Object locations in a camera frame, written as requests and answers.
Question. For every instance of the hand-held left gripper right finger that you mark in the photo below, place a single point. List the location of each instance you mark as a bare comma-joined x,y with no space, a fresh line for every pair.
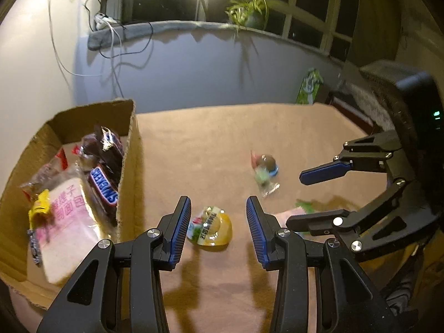
256,232

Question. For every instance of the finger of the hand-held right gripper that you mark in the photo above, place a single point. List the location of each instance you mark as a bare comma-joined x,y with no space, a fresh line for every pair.
319,223
322,174

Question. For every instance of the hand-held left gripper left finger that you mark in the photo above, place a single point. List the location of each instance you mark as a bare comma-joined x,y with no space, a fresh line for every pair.
180,229

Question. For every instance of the yellow jelly cup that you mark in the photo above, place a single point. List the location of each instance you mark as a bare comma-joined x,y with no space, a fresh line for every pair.
211,229

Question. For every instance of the round brown candy red wrapper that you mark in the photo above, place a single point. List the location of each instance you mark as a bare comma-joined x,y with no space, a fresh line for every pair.
269,161

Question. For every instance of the brown chocolate bar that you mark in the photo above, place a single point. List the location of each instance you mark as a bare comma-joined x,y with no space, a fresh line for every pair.
104,185

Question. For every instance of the clear bread packet pink print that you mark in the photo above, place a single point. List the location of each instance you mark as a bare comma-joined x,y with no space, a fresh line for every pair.
69,236

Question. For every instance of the dark maroon snack packet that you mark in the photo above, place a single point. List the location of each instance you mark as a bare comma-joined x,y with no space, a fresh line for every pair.
93,149

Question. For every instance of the yellow snack packet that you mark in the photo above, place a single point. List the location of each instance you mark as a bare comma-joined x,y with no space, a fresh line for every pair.
40,206

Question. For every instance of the cardboard box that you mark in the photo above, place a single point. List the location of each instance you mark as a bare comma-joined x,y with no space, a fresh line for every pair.
52,128

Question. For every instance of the pink wrapper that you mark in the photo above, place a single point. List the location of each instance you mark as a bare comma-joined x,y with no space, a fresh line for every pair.
288,215

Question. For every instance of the green clear wrapped candy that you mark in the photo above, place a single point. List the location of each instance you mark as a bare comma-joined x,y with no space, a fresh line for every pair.
265,184

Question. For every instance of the lace cloth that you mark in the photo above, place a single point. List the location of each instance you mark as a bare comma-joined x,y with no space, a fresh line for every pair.
371,107

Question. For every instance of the dark wooden cabinet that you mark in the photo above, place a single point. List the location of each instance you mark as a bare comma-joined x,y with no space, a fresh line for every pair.
341,102

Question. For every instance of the green printed bag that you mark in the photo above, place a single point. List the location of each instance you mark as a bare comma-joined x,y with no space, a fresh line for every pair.
308,86

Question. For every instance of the dark curtain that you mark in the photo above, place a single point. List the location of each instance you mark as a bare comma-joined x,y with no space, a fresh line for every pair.
378,17

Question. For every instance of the potted spider plant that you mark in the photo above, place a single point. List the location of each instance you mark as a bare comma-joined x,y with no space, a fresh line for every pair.
255,17

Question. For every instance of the grey windowsill cushion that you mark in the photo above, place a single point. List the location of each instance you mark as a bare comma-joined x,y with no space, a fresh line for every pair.
156,29

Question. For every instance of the black tripod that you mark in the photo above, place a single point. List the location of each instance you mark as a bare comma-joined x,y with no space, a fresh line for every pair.
200,3

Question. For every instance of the window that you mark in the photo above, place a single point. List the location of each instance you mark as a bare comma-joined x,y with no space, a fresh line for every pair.
156,3

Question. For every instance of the white cabinet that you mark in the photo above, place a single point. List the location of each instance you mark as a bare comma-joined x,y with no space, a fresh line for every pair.
34,41

